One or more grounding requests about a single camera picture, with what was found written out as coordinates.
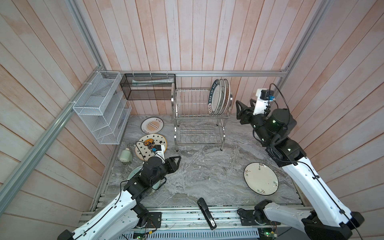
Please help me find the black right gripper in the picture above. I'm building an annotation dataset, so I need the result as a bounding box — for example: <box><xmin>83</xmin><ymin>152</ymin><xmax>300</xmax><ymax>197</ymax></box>
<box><xmin>236</xmin><ymin>99</ymin><xmax>271</xmax><ymax>148</ymax></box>

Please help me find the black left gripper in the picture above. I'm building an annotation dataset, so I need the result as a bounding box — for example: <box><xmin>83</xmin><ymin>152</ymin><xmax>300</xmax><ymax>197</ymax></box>
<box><xmin>150</xmin><ymin>155</ymin><xmax>182</xmax><ymax>186</ymax></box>

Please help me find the light green flower plate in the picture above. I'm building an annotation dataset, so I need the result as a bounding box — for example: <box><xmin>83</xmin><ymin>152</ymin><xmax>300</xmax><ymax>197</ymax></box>
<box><xmin>127</xmin><ymin>166</ymin><xmax>161</xmax><ymax>192</ymax></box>

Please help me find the white plate green lettered rim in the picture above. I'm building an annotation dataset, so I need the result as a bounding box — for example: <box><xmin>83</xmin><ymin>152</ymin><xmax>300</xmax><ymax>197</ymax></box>
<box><xmin>208</xmin><ymin>79</ymin><xmax>222</xmax><ymax>115</ymax></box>

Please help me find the white plate green clover design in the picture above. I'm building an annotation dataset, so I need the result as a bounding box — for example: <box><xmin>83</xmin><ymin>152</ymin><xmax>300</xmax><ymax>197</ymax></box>
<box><xmin>217</xmin><ymin>79</ymin><xmax>226</xmax><ymax>115</ymax></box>

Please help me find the cream plate floral rim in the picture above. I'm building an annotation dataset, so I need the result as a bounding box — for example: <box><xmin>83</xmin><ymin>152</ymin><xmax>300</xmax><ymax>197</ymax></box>
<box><xmin>244</xmin><ymin>163</ymin><xmax>279</xmax><ymax>196</ymax></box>

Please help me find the white plate orange sunburst design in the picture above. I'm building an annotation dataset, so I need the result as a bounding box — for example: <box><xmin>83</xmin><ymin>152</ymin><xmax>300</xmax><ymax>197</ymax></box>
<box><xmin>222</xmin><ymin>79</ymin><xmax>231</xmax><ymax>114</ymax></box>

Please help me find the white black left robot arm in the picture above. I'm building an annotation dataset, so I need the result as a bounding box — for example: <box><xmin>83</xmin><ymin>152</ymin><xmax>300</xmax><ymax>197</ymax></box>
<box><xmin>57</xmin><ymin>156</ymin><xmax>182</xmax><ymax>240</ymax></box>

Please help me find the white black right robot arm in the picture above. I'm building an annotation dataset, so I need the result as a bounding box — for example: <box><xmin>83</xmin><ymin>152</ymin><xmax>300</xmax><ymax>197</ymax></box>
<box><xmin>236</xmin><ymin>100</ymin><xmax>365</xmax><ymax>240</ymax></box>

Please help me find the stainless steel dish rack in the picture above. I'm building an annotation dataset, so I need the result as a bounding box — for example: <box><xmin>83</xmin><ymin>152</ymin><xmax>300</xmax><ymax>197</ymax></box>
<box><xmin>171</xmin><ymin>88</ymin><xmax>233</xmax><ymax>151</ymax></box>

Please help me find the cream plate stars cartoon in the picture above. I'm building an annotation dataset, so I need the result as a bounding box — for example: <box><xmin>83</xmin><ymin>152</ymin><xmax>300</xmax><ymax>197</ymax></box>
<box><xmin>135</xmin><ymin>134</ymin><xmax>168</xmax><ymax>162</ymax></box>

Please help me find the small orange sunburst plate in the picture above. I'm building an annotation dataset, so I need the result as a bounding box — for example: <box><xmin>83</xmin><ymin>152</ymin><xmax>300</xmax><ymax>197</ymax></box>
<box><xmin>141</xmin><ymin>117</ymin><xmax>164</xmax><ymax>134</ymax></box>

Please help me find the pale green ceramic bottle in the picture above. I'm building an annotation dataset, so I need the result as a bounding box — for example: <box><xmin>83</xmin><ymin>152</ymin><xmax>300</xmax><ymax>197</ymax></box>
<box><xmin>119</xmin><ymin>148</ymin><xmax>133</xmax><ymax>164</ymax></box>

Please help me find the black stapler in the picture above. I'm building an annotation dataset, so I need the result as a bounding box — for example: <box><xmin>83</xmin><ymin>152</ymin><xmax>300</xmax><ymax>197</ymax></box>
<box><xmin>198</xmin><ymin>198</ymin><xmax>217</xmax><ymax>230</ymax></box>

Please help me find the black mesh basket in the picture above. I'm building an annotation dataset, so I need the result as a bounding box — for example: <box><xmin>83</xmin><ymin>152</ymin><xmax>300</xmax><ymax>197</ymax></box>
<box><xmin>120</xmin><ymin>73</ymin><xmax>177</xmax><ymax>101</ymax></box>

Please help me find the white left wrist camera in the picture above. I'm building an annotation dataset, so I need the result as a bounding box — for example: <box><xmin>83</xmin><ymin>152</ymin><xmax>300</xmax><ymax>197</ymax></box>
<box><xmin>152</xmin><ymin>145</ymin><xmax>165</xmax><ymax>163</ymax></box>

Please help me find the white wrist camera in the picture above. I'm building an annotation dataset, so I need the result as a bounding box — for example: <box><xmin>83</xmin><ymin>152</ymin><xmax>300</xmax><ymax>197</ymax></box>
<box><xmin>152</xmin><ymin>145</ymin><xmax>165</xmax><ymax>163</ymax></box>
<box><xmin>253</xmin><ymin>89</ymin><xmax>275</xmax><ymax>116</ymax></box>

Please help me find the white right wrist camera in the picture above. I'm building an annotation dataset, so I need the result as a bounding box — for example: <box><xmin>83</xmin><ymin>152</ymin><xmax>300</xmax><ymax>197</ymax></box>
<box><xmin>253</xmin><ymin>89</ymin><xmax>275</xmax><ymax>116</ymax></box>

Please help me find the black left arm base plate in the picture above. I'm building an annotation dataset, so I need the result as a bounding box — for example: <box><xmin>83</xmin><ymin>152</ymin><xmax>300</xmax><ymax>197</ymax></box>
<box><xmin>132</xmin><ymin>204</ymin><xmax>162</xmax><ymax>229</ymax></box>

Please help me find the white wire mesh shelf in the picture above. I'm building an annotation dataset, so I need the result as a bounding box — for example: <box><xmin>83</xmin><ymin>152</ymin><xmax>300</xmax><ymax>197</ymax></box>
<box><xmin>73</xmin><ymin>71</ymin><xmax>132</xmax><ymax>145</ymax></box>

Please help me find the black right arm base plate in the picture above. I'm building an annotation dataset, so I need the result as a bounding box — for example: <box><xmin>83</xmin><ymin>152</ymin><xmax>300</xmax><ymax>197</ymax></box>
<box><xmin>237</xmin><ymin>209</ymin><xmax>281</xmax><ymax>226</ymax></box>

